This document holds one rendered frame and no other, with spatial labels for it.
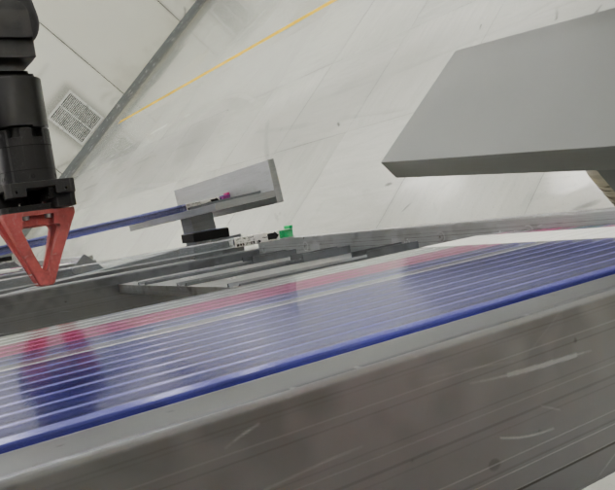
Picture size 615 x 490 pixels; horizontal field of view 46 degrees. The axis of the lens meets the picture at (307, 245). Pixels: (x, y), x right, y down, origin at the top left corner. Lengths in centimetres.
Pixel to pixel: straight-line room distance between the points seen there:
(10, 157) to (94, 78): 812
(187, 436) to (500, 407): 10
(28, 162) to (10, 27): 12
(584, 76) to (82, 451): 86
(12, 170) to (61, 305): 18
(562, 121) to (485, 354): 71
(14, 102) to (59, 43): 811
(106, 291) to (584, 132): 57
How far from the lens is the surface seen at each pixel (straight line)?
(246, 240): 85
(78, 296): 87
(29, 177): 75
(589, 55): 100
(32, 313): 86
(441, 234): 67
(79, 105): 874
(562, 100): 96
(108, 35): 906
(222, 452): 18
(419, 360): 21
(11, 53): 76
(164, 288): 74
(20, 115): 76
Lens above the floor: 108
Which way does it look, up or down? 24 degrees down
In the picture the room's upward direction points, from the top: 50 degrees counter-clockwise
